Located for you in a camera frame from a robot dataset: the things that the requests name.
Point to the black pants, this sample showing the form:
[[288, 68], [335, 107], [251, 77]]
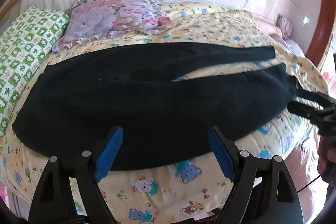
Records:
[[136, 108]]

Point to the floral pillow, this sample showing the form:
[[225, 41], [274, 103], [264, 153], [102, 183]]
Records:
[[105, 16]]

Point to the person's right hand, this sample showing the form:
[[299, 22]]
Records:
[[323, 158]]

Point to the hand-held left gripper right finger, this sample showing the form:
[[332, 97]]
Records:
[[220, 153]]

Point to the yellow bear print blanket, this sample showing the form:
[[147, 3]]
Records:
[[162, 195]]

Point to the brown wooden frame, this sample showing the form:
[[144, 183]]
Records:
[[321, 24]]

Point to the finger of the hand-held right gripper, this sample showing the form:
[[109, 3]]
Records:
[[307, 109], [319, 98]]

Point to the green checked pillow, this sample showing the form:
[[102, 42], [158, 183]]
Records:
[[23, 50]]

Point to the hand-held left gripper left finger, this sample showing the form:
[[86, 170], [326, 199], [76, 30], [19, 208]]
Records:
[[109, 153]]

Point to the pink bed skirt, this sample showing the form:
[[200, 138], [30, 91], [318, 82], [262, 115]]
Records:
[[302, 166]]

